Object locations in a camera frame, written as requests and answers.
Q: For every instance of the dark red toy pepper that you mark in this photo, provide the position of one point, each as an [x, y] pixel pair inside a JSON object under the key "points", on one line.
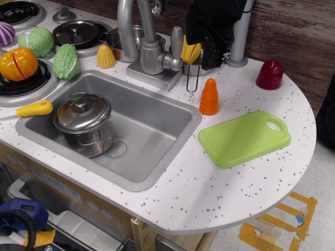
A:
{"points": [[270, 75]]}

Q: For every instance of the yellow tape on floor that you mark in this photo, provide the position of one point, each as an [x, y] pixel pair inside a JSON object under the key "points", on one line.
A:
{"points": [[285, 227]]}

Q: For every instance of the grey metal sink basin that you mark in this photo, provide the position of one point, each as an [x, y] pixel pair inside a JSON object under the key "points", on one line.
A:
{"points": [[150, 130]]}

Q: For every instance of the orange toy carrot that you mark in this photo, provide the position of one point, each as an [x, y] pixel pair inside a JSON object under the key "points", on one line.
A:
{"points": [[209, 101]]}

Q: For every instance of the front left stove burner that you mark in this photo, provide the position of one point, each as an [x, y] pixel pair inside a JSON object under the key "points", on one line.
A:
{"points": [[33, 89]]}

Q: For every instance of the back left stove burner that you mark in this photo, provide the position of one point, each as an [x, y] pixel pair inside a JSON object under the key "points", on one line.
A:
{"points": [[22, 15]]}

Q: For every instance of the small steel saucepan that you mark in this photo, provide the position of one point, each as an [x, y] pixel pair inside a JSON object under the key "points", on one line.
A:
{"points": [[195, 70]]}

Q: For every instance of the steel pot lid on burner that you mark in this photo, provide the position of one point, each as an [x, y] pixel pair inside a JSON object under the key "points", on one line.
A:
{"points": [[76, 32]]}

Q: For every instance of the yellow handled toy knife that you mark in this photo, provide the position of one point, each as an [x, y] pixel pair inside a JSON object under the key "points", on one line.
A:
{"points": [[36, 109]]}

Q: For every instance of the green toy cabbage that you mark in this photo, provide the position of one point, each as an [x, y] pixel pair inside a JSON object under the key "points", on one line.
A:
{"points": [[37, 39]]}

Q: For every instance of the silver toy faucet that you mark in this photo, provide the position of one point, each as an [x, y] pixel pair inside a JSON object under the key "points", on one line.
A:
{"points": [[169, 71]]}

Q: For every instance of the yellow toy banana squash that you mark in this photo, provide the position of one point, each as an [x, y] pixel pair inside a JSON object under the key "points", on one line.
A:
{"points": [[190, 53]]}

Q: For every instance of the steel pot behind faucet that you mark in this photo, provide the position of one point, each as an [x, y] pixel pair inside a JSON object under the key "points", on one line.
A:
{"points": [[137, 43]]}

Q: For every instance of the steel pot with lid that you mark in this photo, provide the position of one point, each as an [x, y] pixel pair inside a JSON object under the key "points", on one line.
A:
{"points": [[86, 124]]}

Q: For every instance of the blue tool with black cable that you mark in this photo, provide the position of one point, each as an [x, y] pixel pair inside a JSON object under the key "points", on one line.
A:
{"points": [[24, 214]]}

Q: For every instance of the purple toy onion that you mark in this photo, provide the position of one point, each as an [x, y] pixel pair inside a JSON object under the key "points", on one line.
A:
{"points": [[7, 33]]}

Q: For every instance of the green toy bitter gourd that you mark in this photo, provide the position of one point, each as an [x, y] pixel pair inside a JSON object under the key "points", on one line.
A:
{"points": [[66, 62]]}

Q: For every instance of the grey stove knob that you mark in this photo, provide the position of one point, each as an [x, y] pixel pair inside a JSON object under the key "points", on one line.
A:
{"points": [[64, 15]]}

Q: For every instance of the yellow toy corn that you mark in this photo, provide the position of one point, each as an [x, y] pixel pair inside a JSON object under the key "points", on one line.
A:
{"points": [[105, 57]]}

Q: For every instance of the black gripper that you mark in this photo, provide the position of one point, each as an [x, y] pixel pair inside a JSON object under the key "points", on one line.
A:
{"points": [[212, 22]]}

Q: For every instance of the orange toy pumpkin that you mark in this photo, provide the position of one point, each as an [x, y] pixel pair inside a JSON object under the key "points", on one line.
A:
{"points": [[18, 64]]}

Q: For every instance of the stove burner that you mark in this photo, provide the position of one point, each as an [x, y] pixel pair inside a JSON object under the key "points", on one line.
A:
{"points": [[33, 89], [22, 15]]}

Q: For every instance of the green plastic cutting board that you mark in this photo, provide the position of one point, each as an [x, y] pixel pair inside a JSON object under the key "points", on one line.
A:
{"points": [[242, 139]]}

